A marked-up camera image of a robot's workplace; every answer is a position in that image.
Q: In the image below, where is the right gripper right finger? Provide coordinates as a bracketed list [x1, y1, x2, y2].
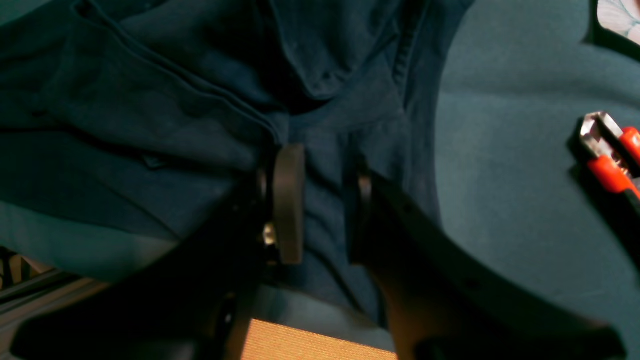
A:
[352, 170, 627, 360]

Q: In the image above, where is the light blue table cloth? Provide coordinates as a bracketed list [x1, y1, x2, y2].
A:
[1, 0, 639, 360]

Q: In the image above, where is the orange black utility knife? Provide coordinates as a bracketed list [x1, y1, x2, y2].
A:
[567, 111, 640, 271]

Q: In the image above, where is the white notepad with red block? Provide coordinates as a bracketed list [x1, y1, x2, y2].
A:
[596, 0, 640, 43]

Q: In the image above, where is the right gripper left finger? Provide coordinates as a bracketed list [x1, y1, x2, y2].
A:
[10, 144, 306, 360]

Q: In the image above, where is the dark blue T-shirt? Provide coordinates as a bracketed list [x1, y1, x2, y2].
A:
[1, 0, 473, 328]

